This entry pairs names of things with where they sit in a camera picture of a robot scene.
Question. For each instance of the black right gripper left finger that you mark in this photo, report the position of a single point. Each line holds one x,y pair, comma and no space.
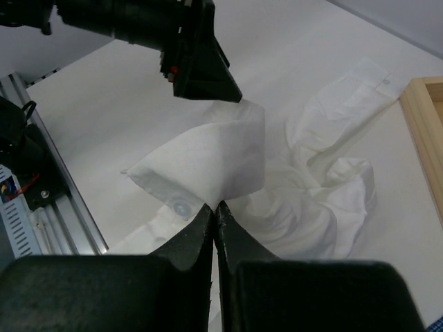
166,290

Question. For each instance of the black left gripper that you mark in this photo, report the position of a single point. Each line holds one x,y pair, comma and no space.
192,60

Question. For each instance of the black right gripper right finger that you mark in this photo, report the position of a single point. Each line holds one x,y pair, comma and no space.
261,292

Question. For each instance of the white shirt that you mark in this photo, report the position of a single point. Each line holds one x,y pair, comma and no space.
301,202

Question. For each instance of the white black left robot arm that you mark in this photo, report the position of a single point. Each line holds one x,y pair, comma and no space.
141,22

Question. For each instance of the wooden rack base tray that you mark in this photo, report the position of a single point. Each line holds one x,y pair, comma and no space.
421,102

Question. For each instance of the aluminium frame rail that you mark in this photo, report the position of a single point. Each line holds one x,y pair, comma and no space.
42,211

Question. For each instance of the grey slotted cable duct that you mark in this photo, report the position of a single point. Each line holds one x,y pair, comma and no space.
15,218

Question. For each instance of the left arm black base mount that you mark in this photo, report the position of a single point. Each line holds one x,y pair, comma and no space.
25,153

